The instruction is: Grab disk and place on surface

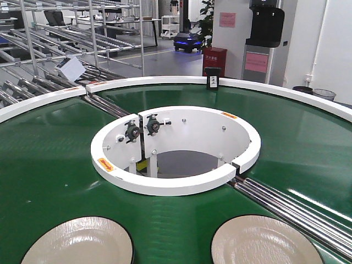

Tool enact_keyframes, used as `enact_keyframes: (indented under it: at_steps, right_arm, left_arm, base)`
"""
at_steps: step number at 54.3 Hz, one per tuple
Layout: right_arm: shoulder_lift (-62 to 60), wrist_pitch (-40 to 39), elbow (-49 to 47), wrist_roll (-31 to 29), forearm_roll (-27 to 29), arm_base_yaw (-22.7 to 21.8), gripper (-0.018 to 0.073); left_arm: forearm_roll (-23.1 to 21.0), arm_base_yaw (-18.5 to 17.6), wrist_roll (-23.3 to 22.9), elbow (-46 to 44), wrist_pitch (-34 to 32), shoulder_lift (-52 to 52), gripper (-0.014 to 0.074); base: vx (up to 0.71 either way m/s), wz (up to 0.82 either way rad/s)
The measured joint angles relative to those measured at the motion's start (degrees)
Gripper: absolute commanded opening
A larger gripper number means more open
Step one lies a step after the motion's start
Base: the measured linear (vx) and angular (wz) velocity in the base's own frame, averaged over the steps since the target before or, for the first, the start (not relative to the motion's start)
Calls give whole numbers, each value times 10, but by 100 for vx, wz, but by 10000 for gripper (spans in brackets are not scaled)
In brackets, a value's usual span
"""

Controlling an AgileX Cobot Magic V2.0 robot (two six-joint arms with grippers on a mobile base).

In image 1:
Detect right steel conveyor rollers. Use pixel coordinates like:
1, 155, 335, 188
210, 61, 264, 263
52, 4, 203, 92
228, 176, 351, 262

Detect right green bearing block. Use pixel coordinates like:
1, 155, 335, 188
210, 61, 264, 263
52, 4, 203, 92
147, 114, 160, 136

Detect left green bearing block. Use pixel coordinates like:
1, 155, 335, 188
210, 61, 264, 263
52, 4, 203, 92
125, 120, 140, 143

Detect green bearing block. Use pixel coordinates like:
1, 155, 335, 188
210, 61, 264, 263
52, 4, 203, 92
147, 114, 160, 136
125, 120, 140, 143

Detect steel conveyor rollers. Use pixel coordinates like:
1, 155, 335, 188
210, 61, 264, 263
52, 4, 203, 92
228, 176, 351, 262
82, 93, 130, 118

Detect wire mesh trash bin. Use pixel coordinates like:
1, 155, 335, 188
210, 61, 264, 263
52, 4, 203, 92
313, 89, 336, 101

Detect green potted plant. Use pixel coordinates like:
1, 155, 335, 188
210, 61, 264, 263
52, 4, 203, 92
195, 0, 215, 52

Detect white control box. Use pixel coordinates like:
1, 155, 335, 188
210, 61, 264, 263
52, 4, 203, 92
55, 55, 86, 81

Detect white outer conveyor rim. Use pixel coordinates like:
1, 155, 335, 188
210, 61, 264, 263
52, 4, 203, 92
1, 76, 351, 123

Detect red fire equipment box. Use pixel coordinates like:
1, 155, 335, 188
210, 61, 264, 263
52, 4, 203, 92
202, 47, 227, 77

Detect white rolling cart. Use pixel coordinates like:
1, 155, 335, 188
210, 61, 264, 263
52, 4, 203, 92
161, 15, 180, 39

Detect metal roller rack shelving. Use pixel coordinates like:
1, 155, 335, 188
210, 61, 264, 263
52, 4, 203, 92
1, 1, 144, 107

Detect black water dispenser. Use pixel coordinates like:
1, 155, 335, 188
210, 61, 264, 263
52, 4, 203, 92
242, 1, 285, 84

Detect black sensor box on rim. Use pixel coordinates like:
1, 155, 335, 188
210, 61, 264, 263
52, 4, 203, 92
205, 67, 221, 90

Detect left steel conveyor rollers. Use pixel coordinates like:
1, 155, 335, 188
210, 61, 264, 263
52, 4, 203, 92
82, 93, 130, 118

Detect white inner conveyor ring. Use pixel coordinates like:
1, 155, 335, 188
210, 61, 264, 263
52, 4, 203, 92
90, 105, 262, 197

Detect pink wall notice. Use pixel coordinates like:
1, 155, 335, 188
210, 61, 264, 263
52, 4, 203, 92
219, 12, 237, 28

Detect black blue mobile robot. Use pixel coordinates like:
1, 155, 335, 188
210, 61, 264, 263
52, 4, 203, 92
173, 19, 202, 53

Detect beige plate black rim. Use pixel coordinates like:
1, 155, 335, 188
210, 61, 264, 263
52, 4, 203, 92
21, 216, 134, 263
211, 215, 323, 263

